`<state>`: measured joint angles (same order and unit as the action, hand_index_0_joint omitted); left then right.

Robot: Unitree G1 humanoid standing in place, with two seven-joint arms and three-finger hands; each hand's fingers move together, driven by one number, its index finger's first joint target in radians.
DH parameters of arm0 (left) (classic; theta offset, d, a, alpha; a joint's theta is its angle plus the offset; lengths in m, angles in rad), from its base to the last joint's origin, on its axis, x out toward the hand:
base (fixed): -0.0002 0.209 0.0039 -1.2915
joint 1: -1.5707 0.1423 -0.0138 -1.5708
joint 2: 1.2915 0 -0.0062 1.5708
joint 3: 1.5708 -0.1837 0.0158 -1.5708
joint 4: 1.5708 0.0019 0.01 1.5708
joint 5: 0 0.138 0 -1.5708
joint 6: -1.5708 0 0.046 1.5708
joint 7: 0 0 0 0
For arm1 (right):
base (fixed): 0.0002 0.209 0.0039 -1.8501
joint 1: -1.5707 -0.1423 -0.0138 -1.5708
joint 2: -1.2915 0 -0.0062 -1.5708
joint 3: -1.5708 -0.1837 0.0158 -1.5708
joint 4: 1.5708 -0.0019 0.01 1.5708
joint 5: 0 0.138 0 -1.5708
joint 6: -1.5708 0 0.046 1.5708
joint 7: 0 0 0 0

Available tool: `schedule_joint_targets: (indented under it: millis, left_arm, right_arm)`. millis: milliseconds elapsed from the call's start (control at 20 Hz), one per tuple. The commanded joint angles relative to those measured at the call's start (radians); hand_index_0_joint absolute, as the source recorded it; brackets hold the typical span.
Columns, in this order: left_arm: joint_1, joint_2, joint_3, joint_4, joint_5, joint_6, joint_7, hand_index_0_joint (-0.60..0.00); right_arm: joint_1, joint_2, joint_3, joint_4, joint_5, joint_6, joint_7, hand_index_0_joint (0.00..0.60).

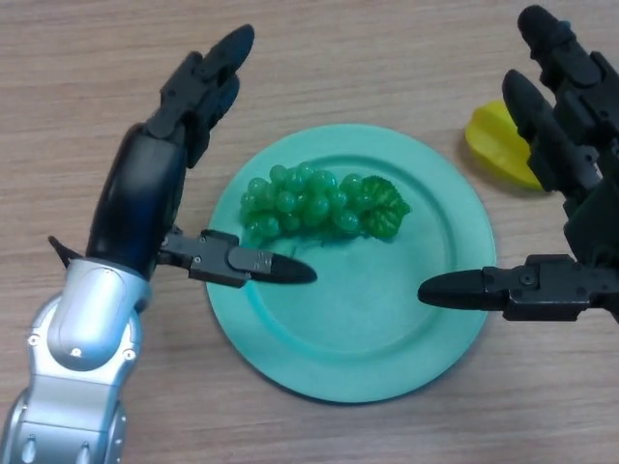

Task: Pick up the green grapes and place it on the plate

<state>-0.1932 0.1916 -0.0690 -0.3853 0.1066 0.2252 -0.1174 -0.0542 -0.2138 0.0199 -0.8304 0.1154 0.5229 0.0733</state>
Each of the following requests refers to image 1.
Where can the green grapes bunch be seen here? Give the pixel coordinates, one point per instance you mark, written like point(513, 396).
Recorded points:
point(300, 198)

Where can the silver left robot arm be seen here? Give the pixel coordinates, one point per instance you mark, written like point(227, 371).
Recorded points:
point(82, 314)

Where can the yellow starfruit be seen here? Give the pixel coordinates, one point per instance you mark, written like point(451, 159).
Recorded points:
point(493, 145)

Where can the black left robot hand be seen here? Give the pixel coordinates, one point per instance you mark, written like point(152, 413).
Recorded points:
point(140, 193)

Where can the green round plate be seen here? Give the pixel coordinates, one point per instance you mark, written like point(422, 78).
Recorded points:
point(367, 319)

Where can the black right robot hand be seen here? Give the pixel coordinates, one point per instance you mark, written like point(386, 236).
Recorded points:
point(595, 222)

